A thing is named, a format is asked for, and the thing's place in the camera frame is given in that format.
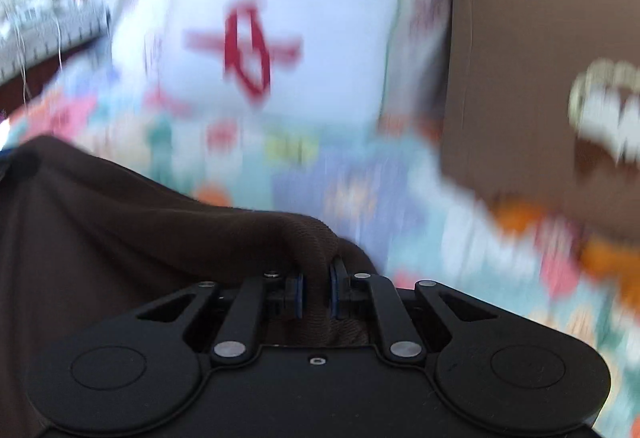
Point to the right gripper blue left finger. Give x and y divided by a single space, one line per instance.
252 307

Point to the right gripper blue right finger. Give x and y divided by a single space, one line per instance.
375 300

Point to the dark brown sweater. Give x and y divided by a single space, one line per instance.
84 239

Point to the floral quilt bedspread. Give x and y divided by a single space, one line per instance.
384 193

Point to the white goose plush toy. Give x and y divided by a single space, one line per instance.
569 249

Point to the white cushion red symbol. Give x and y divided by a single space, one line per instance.
307 60

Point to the large brown pillow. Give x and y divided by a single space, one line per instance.
543 105

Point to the patterned grey table runner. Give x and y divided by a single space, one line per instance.
50 35

